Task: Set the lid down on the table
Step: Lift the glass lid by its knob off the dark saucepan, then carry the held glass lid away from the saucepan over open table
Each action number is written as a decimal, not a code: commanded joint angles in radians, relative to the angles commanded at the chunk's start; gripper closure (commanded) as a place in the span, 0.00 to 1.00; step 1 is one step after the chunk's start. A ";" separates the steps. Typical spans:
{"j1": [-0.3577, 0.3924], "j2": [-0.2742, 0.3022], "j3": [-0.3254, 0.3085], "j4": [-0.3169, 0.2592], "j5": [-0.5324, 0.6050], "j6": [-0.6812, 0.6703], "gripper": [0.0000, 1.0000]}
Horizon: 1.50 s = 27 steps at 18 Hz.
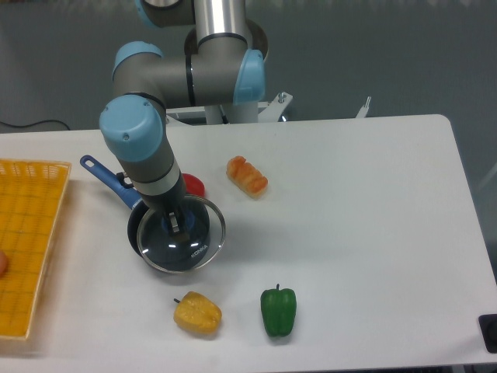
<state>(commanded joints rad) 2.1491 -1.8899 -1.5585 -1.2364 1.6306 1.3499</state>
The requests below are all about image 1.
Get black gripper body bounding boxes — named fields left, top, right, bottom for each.
left=138, top=173, right=186, bottom=217

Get glass pot lid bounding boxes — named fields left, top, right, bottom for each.
left=137, top=195, right=226, bottom=274

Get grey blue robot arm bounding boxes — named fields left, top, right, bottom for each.
left=99, top=1, right=266, bottom=230

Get red tomato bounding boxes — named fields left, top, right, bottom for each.
left=182, top=173, right=206, bottom=197

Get orange shrimp sushi toy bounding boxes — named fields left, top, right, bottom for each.
left=226, top=155, right=269, bottom=199

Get yellow bell pepper half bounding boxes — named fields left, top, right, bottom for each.
left=173, top=291, right=222, bottom=334

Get green bell pepper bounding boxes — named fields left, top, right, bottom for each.
left=260, top=284, right=297, bottom=338

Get yellow woven basket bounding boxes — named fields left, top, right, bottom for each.
left=1, top=159, right=71, bottom=340

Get black table grommet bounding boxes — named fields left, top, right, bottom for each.
left=478, top=314, right=497, bottom=354

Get blue handled saucepan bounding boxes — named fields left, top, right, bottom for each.
left=80, top=155, right=154, bottom=256

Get black cable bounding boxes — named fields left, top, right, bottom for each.
left=0, top=120, right=71, bottom=131

